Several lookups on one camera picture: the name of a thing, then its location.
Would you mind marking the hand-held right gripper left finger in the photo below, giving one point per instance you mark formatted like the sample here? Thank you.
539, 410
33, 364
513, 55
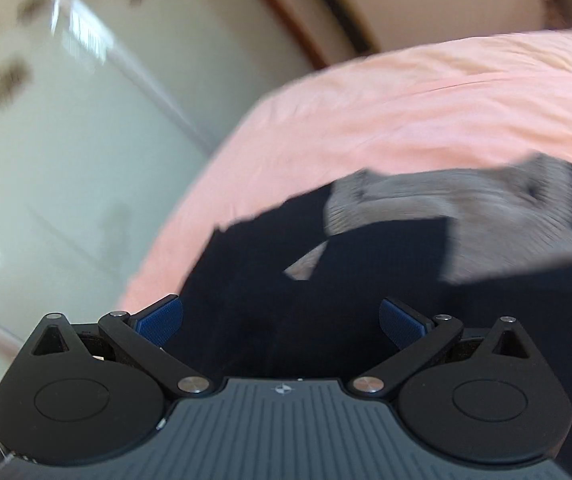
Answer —
160, 321

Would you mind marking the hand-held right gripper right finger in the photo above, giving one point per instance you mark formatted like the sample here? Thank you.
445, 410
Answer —
401, 323

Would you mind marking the dark navy garment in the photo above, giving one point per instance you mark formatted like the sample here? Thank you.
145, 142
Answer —
266, 320

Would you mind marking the grey knit sweater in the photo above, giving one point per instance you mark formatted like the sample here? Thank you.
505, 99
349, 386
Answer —
490, 210

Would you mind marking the frosted glass wardrobe door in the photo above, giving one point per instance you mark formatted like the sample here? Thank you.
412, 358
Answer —
66, 185

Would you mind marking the pink bed sheet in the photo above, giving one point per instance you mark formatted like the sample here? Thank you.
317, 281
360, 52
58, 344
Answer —
365, 110

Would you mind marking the brown wooden door frame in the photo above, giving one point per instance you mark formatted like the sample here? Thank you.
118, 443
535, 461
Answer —
286, 20

